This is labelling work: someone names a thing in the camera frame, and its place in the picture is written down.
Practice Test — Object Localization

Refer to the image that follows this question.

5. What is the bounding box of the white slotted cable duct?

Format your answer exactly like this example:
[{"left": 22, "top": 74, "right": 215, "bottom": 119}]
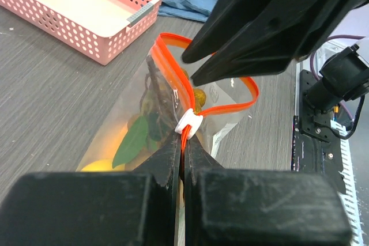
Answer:
[{"left": 340, "top": 140, "right": 364, "bottom": 246}]

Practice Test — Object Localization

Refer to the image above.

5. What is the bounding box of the yellow lemon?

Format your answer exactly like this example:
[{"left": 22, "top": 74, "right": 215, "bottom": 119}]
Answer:
[{"left": 80, "top": 159, "right": 125, "bottom": 172}]

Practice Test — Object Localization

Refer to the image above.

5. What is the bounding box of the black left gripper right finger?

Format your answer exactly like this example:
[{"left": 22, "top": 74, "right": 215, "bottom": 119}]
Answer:
[{"left": 183, "top": 138, "right": 353, "bottom": 245}]

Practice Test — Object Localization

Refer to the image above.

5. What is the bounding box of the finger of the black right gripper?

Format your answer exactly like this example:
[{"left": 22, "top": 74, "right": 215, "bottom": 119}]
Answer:
[
  {"left": 190, "top": 21, "right": 306, "bottom": 86},
  {"left": 181, "top": 0, "right": 355, "bottom": 64}
]

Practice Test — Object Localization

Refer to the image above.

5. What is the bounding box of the brown longan bunch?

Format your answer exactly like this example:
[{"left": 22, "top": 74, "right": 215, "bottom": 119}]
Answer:
[{"left": 126, "top": 55, "right": 208, "bottom": 166}]

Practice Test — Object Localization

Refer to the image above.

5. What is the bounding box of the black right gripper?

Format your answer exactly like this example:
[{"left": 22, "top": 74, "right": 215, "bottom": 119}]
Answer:
[{"left": 293, "top": 0, "right": 366, "bottom": 62}]

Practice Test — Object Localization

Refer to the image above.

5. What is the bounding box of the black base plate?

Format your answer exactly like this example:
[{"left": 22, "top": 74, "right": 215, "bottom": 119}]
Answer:
[{"left": 291, "top": 70, "right": 346, "bottom": 194}]

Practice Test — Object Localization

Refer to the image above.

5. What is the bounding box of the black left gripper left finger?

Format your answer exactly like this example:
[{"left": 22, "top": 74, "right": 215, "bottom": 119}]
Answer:
[{"left": 1, "top": 133, "right": 181, "bottom": 245}]

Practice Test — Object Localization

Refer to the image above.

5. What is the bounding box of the pink plastic basket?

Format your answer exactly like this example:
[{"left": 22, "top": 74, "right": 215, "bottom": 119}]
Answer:
[{"left": 1, "top": 0, "right": 162, "bottom": 65}]

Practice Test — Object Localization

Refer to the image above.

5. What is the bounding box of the clear zip bag orange zipper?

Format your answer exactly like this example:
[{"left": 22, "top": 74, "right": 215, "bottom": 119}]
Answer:
[{"left": 77, "top": 33, "right": 259, "bottom": 172}]

